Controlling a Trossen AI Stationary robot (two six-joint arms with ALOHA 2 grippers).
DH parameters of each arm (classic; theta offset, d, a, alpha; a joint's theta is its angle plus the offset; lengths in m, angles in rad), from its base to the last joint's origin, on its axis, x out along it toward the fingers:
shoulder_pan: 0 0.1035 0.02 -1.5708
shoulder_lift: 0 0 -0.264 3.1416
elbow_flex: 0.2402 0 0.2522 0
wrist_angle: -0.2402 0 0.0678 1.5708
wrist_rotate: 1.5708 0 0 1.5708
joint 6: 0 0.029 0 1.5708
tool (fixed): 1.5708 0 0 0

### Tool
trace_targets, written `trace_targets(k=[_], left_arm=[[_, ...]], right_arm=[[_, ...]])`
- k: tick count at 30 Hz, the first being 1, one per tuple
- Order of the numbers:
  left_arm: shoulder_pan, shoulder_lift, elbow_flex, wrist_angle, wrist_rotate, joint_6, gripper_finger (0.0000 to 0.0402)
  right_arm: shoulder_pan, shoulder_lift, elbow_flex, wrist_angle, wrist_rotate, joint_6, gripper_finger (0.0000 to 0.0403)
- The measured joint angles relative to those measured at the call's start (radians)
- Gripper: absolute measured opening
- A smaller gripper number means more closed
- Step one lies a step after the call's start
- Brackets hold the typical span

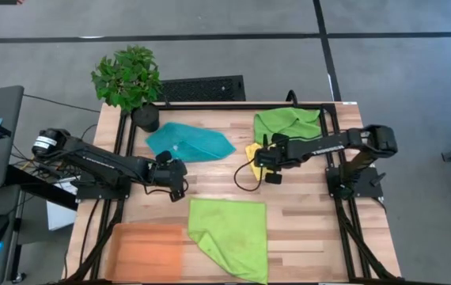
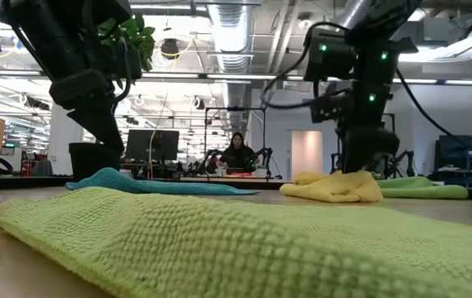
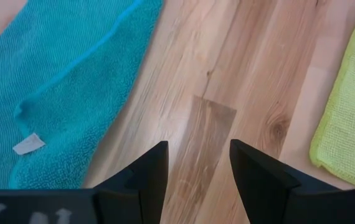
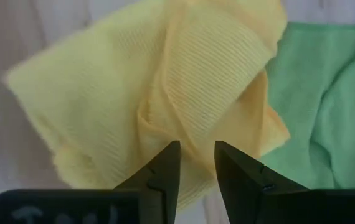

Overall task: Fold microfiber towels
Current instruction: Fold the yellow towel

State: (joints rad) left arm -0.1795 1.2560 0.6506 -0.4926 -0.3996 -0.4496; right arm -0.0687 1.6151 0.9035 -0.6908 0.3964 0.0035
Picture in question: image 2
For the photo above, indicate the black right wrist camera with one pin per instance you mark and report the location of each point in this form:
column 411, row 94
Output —
column 327, row 108

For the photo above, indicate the black background monitor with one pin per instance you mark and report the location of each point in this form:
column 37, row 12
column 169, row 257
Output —
column 153, row 145

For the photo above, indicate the silver ventilation duct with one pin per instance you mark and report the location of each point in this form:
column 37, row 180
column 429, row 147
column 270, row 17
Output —
column 232, row 41

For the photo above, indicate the teal microfiber towel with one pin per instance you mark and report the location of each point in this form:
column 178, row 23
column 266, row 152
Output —
column 145, row 185

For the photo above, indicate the person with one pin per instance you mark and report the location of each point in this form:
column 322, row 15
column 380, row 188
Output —
column 238, row 155

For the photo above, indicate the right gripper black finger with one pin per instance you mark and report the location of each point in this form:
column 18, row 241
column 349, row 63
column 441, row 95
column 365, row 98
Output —
column 360, row 161

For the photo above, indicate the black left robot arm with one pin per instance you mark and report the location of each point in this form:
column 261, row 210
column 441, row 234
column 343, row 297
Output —
column 54, row 33

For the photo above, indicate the black background robot arm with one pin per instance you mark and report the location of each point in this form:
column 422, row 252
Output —
column 403, row 159

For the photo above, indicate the yellow microfiber towel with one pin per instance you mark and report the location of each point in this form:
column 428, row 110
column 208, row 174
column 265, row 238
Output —
column 335, row 188

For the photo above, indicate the pale pink lit doorway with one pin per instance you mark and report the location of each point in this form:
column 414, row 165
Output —
column 306, row 153

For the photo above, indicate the darker green microfiber towel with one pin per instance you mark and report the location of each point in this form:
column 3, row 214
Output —
column 422, row 189

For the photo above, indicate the green potted plant black pot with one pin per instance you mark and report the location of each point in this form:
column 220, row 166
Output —
column 87, row 165

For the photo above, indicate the black metal rig frame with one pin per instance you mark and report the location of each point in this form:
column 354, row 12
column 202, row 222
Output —
column 393, row 140
column 236, row 109

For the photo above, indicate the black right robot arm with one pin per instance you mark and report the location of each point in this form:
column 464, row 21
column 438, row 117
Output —
column 372, row 62

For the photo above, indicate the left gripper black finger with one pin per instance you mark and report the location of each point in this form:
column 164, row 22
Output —
column 101, row 130

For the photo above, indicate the lime green microfiber towel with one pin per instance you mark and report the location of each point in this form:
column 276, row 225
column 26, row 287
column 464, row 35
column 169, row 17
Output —
column 219, row 240

